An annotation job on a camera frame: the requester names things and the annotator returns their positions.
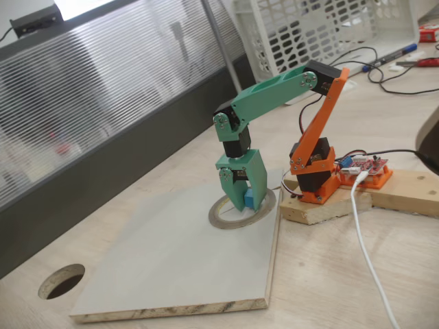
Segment black power cable with plug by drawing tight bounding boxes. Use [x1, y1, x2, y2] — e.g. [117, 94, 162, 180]
[366, 149, 439, 169]

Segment grey ring of tape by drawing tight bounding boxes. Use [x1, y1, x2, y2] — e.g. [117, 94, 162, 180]
[208, 186, 277, 230]

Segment beige and black curved object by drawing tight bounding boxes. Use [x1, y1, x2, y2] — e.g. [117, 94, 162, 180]
[414, 106, 439, 172]

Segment red handled pliers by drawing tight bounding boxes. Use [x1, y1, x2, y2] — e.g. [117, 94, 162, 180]
[396, 56, 439, 69]

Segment red circuit board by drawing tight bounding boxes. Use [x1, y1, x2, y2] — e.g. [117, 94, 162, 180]
[337, 154, 390, 179]

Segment white plastic crate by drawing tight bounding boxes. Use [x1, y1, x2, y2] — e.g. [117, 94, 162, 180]
[233, 0, 421, 106]

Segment silver pole with round foot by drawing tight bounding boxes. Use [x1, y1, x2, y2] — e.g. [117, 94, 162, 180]
[200, 0, 243, 95]

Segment translucent ribbed desk partition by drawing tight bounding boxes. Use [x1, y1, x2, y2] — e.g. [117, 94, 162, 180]
[0, 0, 253, 278]

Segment blue capped marker pen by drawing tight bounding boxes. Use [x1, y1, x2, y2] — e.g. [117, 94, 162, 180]
[361, 42, 418, 73]

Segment small red box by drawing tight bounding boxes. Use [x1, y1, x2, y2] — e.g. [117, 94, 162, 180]
[418, 26, 439, 44]

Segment orange circuit board holder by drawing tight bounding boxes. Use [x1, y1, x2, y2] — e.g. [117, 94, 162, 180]
[337, 164, 394, 190]

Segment long wooden plank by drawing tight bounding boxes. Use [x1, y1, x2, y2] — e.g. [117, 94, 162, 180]
[368, 167, 439, 217]

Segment thin black cable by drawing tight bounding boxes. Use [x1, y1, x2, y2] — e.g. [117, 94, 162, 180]
[329, 46, 439, 95]

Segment grey chipboard panel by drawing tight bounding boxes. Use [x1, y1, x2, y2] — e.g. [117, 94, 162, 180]
[69, 167, 284, 325]

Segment servo wire bundle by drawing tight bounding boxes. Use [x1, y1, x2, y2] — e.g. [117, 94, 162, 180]
[280, 169, 305, 199]

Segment white USB cable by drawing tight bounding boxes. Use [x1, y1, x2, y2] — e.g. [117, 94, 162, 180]
[349, 171, 402, 329]

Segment black box device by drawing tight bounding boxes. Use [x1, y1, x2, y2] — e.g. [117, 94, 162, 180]
[9, 3, 63, 38]

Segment wooden base block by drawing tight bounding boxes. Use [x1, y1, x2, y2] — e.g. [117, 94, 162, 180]
[279, 173, 375, 226]

